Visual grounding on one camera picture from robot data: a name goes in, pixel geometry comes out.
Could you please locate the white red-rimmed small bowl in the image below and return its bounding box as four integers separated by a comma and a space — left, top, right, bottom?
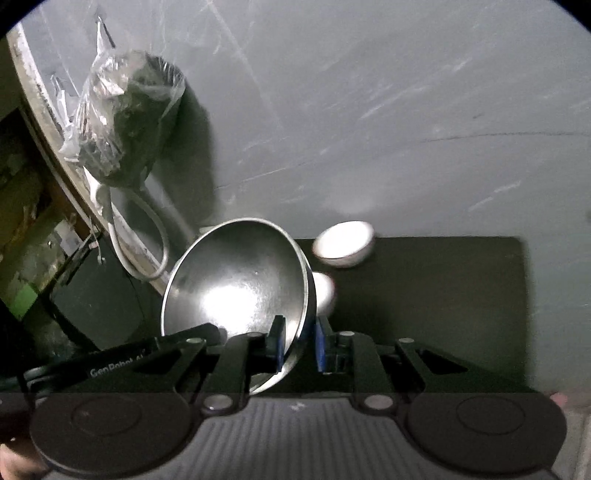
311, 220, 376, 268

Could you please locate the stainless steel deep bowl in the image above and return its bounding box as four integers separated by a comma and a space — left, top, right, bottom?
160, 218, 317, 394

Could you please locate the black rectangular table mat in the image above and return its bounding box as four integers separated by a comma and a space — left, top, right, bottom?
298, 237, 529, 381

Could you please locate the clear plastic bag of greens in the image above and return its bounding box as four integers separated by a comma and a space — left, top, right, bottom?
60, 17, 185, 188

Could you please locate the white looped hose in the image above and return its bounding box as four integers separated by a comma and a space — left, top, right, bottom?
87, 177, 171, 282

